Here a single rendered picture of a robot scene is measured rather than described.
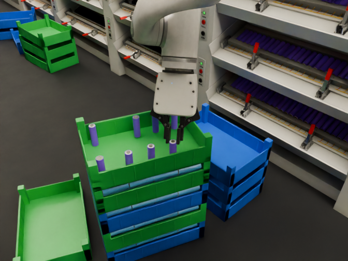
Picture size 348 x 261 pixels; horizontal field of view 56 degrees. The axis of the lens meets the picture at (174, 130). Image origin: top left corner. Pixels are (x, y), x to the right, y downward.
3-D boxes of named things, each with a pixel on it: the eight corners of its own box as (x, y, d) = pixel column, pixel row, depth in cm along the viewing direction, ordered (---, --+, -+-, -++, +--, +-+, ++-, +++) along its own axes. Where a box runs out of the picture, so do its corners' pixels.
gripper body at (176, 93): (154, 65, 74) (151, 114, 76) (199, 68, 72) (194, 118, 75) (159, 65, 81) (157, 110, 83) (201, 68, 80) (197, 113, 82)
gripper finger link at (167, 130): (157, 115, 78) (155, 142, 79) (170, 116, 78) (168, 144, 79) (159, 113, 81) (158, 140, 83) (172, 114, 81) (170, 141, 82)
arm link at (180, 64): (156, 56, 73) (155, 69, 73) (195, 58, 72) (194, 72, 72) (162, 56, 81) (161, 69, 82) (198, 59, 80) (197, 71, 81)
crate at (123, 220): (102, 235, 85) (98, 215, 80) (89, 183, 100) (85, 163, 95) (207, 202, 93) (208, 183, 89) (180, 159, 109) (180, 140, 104)
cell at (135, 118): (131, 116, 88) (133, 134, 92) (133, 119, 87) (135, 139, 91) (138, 114, 89) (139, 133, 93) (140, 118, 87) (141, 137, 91)
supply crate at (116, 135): (93, 192, 75) (88, 167, 70) (80, 142, 90) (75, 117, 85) (211, 161, 84) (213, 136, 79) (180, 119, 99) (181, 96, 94)
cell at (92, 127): (92, 147, 88) (88, 127, 84) (91, 143, 89) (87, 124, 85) (99, 145, 88) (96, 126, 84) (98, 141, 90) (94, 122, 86)
